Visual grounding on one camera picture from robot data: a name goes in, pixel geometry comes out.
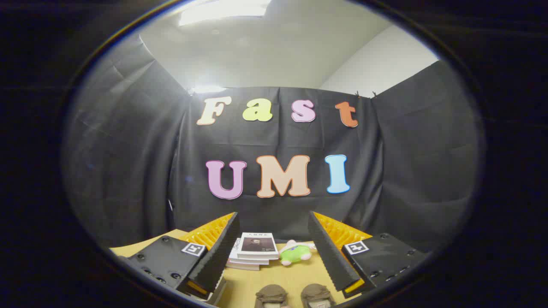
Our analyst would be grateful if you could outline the brown shoe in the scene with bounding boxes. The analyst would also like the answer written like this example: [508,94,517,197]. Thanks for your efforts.
[255,284,289,308]
[300,283,336,308]

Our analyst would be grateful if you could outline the thin pale book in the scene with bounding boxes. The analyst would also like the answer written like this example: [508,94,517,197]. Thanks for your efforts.
[225,260,261,271]

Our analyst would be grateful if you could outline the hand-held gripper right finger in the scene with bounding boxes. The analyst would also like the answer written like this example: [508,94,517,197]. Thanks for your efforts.
[307,210,430,299]

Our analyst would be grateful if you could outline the ceiling light panel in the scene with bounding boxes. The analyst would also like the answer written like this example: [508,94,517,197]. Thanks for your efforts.
[178,0,273,27]

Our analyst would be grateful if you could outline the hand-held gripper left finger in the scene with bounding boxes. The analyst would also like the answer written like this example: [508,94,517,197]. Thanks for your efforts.
[116,212,241,302]

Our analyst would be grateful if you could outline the white book with portrait cover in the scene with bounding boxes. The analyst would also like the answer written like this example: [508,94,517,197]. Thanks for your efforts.
[237,232,279,260]

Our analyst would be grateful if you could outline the black backdrop cloth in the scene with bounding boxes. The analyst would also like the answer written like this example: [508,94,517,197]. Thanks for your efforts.
[62,34,484,253]

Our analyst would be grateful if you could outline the green plush toy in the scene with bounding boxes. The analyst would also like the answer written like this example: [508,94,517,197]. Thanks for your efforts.
[279,240,318,267]

